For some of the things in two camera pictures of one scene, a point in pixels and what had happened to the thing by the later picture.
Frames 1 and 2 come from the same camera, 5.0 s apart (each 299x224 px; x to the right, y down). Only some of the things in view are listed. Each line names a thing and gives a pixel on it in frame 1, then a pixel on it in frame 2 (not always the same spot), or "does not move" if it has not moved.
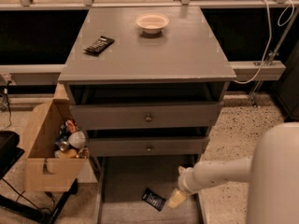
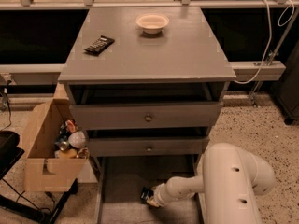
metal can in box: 64,146 does not move
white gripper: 184,181 → 161,195
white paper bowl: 152,22 does not move
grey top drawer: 147,116 does not move
